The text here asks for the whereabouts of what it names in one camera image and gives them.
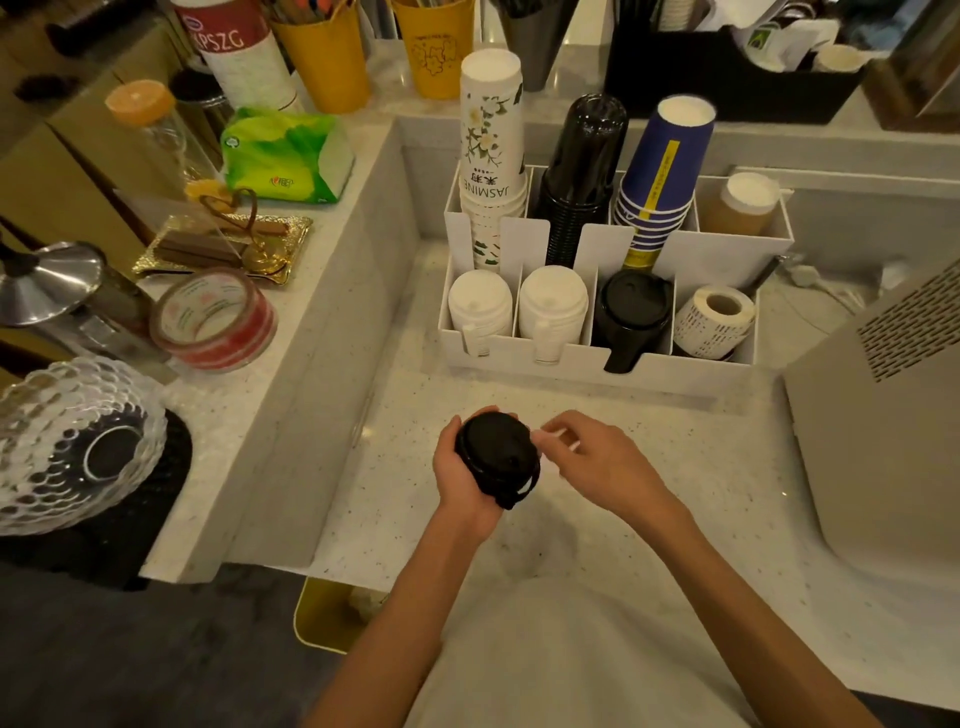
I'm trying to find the person's right hand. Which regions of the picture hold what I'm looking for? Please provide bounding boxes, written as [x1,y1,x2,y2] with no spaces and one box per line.
[530,409,682,528]

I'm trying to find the person's left hand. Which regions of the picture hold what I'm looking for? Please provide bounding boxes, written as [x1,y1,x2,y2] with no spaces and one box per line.
[432,405,506,543]

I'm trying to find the black cup with lid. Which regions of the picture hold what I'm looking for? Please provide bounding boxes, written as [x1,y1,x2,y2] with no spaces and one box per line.
[454,410,543,512]

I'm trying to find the person's right forearm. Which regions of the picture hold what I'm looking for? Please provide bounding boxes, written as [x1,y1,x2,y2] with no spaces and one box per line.
[637,501,888,728]

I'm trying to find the person's left forearm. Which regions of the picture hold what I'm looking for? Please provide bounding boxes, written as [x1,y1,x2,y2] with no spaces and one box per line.
[303,510,502,728]

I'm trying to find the stack of white lids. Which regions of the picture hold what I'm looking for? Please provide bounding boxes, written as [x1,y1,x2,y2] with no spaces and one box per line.
[447,269,516,358]
[516,264,591,367]

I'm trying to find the stack of black lids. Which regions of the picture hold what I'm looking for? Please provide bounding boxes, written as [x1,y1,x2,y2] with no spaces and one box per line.
[591,269,675,375]

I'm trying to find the white label roll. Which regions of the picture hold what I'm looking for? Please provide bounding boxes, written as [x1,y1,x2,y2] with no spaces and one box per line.
[672,284,758,362]

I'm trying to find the white compartment organizer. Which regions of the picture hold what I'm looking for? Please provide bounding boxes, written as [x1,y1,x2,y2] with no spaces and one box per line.
[437,161,796,399]

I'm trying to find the yellow bin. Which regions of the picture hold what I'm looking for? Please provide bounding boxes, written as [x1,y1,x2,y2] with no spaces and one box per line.
[291,575,389,656]

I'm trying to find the red printed tape roll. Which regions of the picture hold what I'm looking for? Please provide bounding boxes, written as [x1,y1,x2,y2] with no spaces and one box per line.
[147,267,279,373]

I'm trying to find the gold tray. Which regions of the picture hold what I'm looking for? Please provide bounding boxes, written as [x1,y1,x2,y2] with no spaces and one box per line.
[132,211,315,288]

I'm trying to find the stack of black cups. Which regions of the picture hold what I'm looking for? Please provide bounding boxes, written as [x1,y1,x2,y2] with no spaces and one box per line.
[533,93,630,270]

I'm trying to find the gold hook stand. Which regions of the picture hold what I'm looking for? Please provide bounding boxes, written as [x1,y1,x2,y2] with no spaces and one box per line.
[196,186,292,276]

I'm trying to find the stack of white floral cups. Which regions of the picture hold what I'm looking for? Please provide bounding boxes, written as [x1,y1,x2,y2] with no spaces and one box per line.
[458,48,528,272]

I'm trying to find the stack of blue cups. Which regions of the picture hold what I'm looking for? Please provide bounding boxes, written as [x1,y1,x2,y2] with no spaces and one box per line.
[612,93,718,273]

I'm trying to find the brown paper cup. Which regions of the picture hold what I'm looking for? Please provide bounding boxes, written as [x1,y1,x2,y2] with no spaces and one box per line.
[699,171,783,238]

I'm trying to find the green tissue pack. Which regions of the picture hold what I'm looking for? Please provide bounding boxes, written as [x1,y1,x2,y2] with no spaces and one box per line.
[220,106,356,206]

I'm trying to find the black mat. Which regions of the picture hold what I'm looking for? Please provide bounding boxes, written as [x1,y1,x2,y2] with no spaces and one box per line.
[0,408,194,592]

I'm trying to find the beige machine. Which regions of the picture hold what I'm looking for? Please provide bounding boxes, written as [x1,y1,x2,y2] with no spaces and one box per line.
[783,258,960,595]

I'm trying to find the yellow cup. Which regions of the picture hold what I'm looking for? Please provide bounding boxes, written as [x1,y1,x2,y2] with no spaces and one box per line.
[268,0,373,116]
[390,0,477,102]

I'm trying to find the dark metal cup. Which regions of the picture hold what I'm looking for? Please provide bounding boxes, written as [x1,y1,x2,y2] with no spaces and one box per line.
[498,0,581,93]

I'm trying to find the black caddy box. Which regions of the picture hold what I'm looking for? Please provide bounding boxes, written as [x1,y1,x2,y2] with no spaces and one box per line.
[603,0,868,126]

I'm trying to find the clear glass bowl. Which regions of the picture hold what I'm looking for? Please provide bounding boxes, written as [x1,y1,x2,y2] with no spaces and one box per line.
[0,355,169,538]

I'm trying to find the dark jar with black lid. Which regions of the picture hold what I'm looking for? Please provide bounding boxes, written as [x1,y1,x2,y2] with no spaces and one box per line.
[168,67,235,147]

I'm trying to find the glass bottle with orange lid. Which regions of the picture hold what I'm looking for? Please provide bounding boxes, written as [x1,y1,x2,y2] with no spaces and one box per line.
[104,78,228,205]

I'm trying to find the white and red canister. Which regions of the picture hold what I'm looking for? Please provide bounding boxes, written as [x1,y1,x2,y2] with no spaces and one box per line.
[170,0,303,115]

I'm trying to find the white paper packets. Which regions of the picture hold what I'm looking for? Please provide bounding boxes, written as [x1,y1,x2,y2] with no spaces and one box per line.
[731,13,843,74]

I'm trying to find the small white paper cup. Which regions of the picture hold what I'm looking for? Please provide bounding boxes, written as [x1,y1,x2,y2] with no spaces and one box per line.
[813,42,869,75]

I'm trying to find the white cable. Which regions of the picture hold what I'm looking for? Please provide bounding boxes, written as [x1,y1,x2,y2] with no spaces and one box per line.
[786,262,867,315]

